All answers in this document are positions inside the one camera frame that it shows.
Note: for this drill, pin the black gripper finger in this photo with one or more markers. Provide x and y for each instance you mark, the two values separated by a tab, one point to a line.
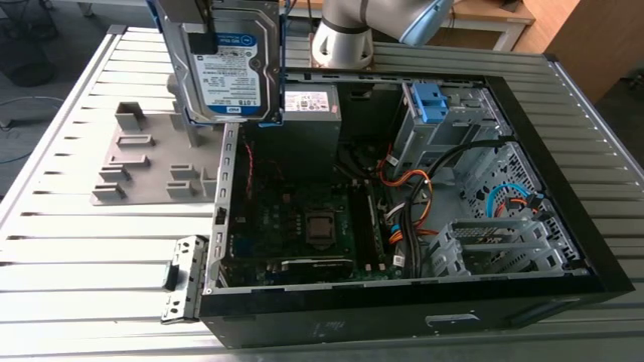
203	43

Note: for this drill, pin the hard disk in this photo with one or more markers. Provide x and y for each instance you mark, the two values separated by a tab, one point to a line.
231	75

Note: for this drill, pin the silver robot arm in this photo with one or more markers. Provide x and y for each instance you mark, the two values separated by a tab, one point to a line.
342	45

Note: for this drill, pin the metal disk bay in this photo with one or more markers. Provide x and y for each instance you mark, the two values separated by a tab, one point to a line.
503	246

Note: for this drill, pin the grey power supply unit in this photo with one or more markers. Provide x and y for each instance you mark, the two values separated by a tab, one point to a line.
302	143

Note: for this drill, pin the black office chair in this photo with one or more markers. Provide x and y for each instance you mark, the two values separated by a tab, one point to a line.
33	71

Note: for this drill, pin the grey parts rack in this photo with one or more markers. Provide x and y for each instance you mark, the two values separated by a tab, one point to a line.
157	177

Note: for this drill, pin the blue plastic drive latch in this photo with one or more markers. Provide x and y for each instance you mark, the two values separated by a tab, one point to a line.
427	102

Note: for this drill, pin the green motherboard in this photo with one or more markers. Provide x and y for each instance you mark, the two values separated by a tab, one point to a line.
271	226

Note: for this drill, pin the CPU socket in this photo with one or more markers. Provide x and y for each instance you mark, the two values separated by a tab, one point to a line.
321	230

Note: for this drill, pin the metal optical drive cage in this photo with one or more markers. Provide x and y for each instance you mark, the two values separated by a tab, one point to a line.
453	132

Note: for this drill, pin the black RAM slot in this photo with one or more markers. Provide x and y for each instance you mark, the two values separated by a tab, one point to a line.
378	241
359	226

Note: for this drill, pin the black graphics card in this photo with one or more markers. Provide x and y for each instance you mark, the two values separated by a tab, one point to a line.
322	265

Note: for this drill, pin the wooden cabinet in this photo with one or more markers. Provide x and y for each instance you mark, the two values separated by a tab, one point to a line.
594	37

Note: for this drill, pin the black PC case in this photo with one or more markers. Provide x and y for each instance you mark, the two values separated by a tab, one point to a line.
353	316

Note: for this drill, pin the wooden desk with white frame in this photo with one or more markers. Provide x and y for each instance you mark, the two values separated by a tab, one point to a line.
503	13

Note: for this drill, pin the metal expansion slot bracket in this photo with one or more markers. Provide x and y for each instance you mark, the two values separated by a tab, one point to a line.
189	271

